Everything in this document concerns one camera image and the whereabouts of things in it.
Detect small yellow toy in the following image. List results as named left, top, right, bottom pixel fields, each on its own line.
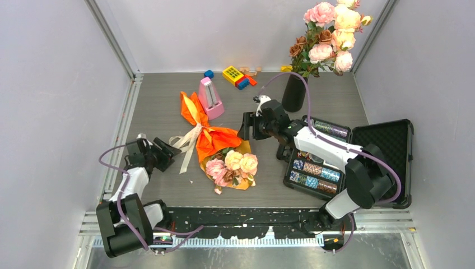
left=281, top=66, right=293, bottom=72

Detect orange flower bouquet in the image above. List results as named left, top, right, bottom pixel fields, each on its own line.
left=180, top=92, right=258, bottom=194

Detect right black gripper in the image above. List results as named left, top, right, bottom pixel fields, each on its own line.
left=237, top=112, right=277, bottom=141

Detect black poker chip case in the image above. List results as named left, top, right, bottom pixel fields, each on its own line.
left=276, top=115, right=415, bottom=210

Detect pink metronome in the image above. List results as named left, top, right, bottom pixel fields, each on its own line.
left=198, top=77, right=225, bottom=120

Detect blue toy block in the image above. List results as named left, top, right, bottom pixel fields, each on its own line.
left=203, top=69, right=215, bottom=79

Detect cream printed ribbon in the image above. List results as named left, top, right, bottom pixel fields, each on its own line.
left=169, top=123, right=203, bottom=174

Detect black vase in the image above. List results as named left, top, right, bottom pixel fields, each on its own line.
left=281, top=75, right=306, bottom=112

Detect yellow toy block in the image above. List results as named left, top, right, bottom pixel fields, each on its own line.
left=222, top=66, right=244, bottom=85

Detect wooden toy pieces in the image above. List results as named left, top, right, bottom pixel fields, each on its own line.
left=239, top=67, right=262, bottom=77

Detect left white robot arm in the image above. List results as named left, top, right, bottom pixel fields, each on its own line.
left=96, top=134, right=181, bottom=258

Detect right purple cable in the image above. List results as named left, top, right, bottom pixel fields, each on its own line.
left=257, top=71, right=403, bottom=255

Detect red blue toy blocks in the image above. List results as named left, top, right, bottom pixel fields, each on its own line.
left=235, top=75, right=257, bottom=90

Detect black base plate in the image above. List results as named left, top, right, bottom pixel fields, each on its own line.
left=135, top=206, right=357, bottom=240

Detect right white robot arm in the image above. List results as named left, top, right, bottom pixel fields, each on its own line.
left=238, top=95, right=401, bottom=230

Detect pink flowers in vase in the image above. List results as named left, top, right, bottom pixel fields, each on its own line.
left=289, top=1, right=373, bottom=78

